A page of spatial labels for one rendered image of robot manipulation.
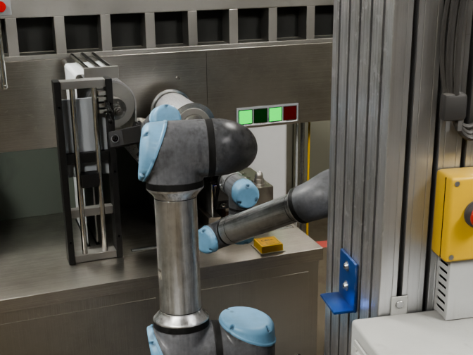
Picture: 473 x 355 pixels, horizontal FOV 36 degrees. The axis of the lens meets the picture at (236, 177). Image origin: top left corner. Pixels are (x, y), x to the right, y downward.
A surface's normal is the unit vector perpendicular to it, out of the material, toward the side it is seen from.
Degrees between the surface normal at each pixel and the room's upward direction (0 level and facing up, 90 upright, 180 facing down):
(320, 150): 90
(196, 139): 58
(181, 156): 87
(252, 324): 7
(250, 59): 90
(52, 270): 0
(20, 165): 90
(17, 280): 0
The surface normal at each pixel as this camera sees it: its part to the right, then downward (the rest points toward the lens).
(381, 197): -0.98, 0.07
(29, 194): 0.35, 0.28
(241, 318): 0.11, -0.95
